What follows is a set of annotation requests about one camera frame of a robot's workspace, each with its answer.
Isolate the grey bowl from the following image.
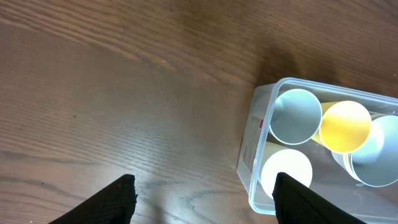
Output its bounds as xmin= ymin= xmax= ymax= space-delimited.
xmin=351 ymin=115 xmax=397 ymax=187

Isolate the white cup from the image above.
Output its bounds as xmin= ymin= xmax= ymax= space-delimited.
xmin=259 ymin=141 xmax=313 ymax=199

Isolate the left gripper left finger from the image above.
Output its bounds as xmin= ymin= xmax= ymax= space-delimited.
xmin=50 ymin=174 xmax=137 ymax=224

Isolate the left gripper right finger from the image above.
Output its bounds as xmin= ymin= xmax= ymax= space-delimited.
xmin=272 ymin=172 xmax=364 ymax=224

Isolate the grey cup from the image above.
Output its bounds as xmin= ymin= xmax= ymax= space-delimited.
xmin=269 ymin=88 xmax=323 ymax=145

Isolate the yellow cup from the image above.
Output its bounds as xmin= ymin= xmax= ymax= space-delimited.
xmin=312 ymin=101 xmax=372 ymax=154

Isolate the white bowl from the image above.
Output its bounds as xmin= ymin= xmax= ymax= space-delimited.
xmin=331 ymin=152 xmax=348 ymax=170

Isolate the clear plastic container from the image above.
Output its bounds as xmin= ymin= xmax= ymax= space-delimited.
xmin=238 ymin=78 xmax=397 ymax=223

